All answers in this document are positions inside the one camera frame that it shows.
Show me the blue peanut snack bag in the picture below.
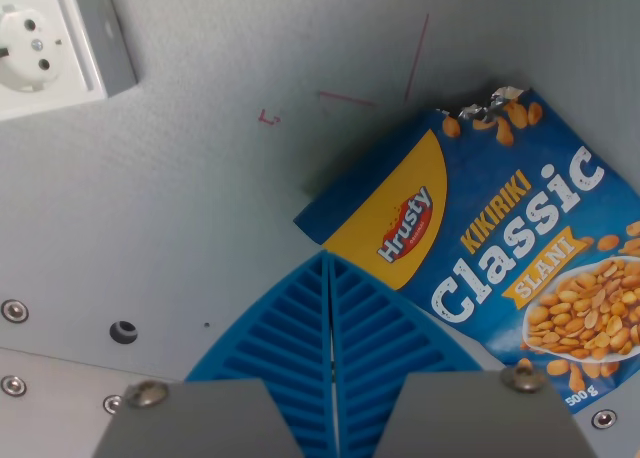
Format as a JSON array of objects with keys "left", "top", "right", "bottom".
[{"left": 292, "top": 84, "right": 640, "bottom": 416}]

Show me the grey socket mounting box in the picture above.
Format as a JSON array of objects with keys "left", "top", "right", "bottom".
[{"left": 68, "top": 0, "right": 140, "bottom": 99}]

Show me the white wall power socket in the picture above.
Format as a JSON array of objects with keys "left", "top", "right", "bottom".
[{"left": 0, "top": 0, "right": 109, "bottom": 123}]

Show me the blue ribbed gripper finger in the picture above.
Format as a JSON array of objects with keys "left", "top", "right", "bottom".
[
  {"left": 327, "top": 252, "right": 599, "bottom": 458},
  {"left": 92, "top": 251, "right": 342, "bottom": 458}
]

